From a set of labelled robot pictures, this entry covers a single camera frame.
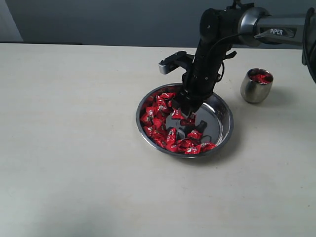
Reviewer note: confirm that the round stainless steel plate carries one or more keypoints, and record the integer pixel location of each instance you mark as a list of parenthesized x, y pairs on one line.
[(214, 120)]

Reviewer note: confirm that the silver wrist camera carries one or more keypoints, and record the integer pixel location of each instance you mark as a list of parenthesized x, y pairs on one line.
[(172, 63)]

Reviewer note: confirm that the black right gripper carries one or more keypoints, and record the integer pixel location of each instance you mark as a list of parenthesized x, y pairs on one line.
[(199, 82)]

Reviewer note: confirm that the stainless steel cup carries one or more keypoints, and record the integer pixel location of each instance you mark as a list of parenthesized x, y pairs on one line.
[(253, 92)]

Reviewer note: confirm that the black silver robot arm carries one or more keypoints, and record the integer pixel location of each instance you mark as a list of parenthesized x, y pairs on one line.
[(242, 24)]

